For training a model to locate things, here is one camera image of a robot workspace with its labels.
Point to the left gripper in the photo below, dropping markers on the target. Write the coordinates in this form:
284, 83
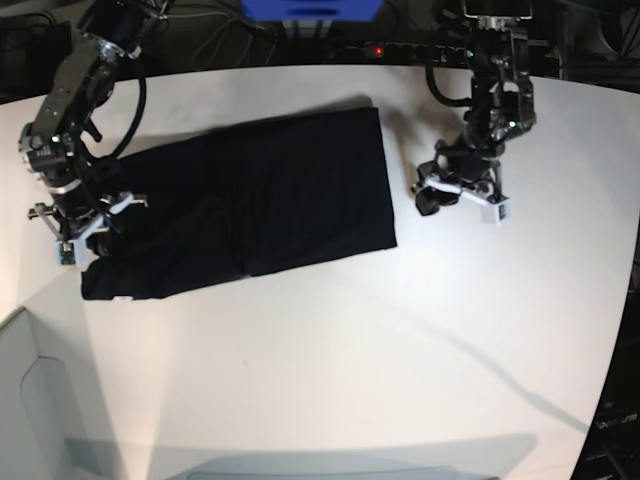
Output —
456, 172

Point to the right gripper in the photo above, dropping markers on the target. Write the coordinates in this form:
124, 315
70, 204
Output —
77, 213

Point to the black T-shirt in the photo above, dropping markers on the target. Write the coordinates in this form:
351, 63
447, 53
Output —
248, 200

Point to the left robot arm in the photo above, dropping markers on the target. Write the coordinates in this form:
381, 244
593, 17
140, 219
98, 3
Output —
499, 108

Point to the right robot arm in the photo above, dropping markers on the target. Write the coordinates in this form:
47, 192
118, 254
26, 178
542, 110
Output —
51, 147

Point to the black power strip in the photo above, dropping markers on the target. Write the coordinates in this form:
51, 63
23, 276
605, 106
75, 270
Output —
392, 53

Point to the blue plastic bin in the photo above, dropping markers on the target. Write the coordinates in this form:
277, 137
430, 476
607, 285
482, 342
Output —
335, 10

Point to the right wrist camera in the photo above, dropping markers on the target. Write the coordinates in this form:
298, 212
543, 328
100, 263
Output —
69, 253

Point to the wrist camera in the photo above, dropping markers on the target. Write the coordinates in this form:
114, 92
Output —
496, 212
69, 253

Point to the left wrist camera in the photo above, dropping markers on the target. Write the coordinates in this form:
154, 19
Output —
496, 212

